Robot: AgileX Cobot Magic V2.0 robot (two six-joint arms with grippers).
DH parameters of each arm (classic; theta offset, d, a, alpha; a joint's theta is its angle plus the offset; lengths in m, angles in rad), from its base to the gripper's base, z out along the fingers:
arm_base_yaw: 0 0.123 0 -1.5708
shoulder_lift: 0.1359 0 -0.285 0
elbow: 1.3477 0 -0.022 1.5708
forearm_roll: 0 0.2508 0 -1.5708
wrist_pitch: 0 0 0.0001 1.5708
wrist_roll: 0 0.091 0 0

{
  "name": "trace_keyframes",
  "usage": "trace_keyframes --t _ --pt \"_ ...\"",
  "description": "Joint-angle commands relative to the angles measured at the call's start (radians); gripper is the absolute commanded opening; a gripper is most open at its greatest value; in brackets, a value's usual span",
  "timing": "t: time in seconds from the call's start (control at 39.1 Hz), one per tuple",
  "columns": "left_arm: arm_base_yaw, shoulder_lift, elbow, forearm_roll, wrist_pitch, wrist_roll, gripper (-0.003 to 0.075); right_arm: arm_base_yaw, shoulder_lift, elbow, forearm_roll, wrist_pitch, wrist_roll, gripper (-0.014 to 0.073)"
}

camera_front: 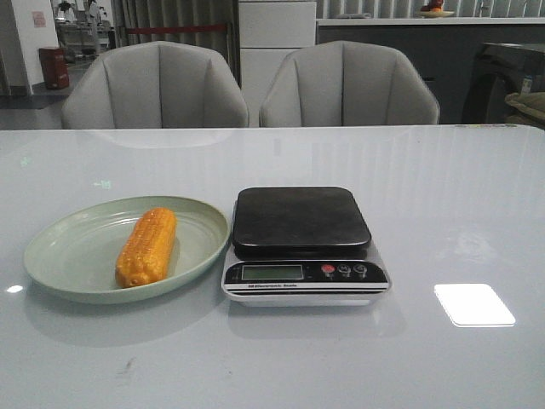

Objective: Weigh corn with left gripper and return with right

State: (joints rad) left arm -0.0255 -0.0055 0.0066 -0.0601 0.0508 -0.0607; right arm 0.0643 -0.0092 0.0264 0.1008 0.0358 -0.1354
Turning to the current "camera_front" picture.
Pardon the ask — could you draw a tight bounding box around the orange corn cob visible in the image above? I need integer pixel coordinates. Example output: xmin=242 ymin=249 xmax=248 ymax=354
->
xmin=115 ymin=207 xmax=177 ymax=288

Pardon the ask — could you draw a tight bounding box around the grey long counter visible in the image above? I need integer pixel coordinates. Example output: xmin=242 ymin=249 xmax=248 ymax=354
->
xmin=317 ymin=17 xmax=544 ymax=124

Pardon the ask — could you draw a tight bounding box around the pale green round plate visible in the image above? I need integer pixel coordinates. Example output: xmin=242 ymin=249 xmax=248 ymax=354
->
xmin=24 ymin=196 xmax=231 ymax=304

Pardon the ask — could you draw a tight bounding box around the dark glossy appliance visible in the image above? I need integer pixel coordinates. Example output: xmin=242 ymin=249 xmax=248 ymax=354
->
xmin=462 ymin=43 xmax=544 ymax=124

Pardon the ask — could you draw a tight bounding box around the fruit bowl on counter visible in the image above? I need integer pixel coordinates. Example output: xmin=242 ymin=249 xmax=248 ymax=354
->
xmin=416 ymin=0 xmax=455 ymax=18

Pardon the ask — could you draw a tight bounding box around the grey upholstered chair left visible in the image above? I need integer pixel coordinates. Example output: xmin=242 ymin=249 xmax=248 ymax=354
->
xmin=60 ymin=41 xmax=249 ymax=130

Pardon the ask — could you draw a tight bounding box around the black silver kitchen scale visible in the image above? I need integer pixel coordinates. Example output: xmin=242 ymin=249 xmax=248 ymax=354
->
xmin=221 ymin=187 xmax=392 ymax=307

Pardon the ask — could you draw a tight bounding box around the grey upholstered chair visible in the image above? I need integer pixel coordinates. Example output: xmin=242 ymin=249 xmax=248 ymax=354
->
xmin=259 ymin=41 xmax=440 ymax=128
xmin=60 ymin=41 xmax=249 ymax=130

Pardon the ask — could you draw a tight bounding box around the grey upholstered chair right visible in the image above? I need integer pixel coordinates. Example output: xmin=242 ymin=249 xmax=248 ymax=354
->
xmin=259 ymin=41 xmax=440 ymax=128

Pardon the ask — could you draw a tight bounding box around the white drawer cabinet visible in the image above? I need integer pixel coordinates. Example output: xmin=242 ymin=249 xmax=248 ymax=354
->
xmin=238 ymin=1 xmax=317 ymax=127

